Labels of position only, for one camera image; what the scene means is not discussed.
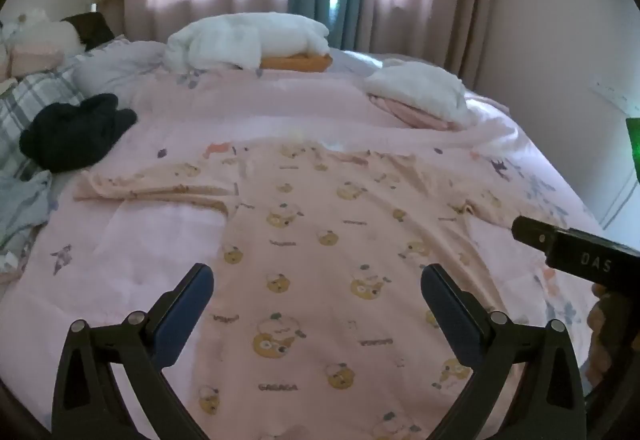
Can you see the black garment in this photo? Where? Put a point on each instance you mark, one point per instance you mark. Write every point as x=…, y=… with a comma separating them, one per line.
x=75, y=132

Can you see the dark brown cushion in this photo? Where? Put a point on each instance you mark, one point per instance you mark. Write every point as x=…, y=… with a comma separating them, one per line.
x=92, y=30

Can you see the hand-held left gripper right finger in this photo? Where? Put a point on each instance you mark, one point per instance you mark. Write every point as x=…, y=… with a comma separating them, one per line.
x=447, y=315

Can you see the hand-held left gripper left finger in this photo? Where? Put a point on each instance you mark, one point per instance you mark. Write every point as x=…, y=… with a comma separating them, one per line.
x=182, y=315

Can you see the person's right hand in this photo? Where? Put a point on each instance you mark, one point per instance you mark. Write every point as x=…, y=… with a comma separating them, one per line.
x=597, y=330

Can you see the pink animal print blanket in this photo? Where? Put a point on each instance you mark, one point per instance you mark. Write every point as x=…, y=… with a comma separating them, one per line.
x=150, y=240

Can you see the white fluffy duvet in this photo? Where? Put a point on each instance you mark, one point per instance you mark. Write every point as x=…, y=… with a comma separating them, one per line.
x=235, y=37

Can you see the orange cushion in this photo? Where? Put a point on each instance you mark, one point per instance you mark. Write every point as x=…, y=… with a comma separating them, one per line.
x=295, y=62

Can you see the white plush toy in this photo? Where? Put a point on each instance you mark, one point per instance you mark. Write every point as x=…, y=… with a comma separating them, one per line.
x=35, y=27

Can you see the pink folded clothes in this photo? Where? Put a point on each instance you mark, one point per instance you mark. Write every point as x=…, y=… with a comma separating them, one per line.
x=415, y=117

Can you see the plaid grey blanket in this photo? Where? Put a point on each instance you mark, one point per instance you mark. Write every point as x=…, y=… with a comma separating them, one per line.
x=30, y=97

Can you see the white folded clothes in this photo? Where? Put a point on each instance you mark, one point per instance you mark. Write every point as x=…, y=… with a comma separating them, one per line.
x=415, y=87

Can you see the lavender pillow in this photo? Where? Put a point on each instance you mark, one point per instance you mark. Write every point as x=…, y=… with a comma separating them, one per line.
x=117, y=67

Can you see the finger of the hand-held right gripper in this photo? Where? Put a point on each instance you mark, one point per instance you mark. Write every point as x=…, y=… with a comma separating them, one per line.
x=531, y=232

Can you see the pink bear print shirt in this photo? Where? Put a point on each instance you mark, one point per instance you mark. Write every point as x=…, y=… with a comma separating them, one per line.
x=320, y=280

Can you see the light blue crumpled cloth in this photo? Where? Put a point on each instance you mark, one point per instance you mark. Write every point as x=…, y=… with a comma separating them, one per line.
x=20, y=210

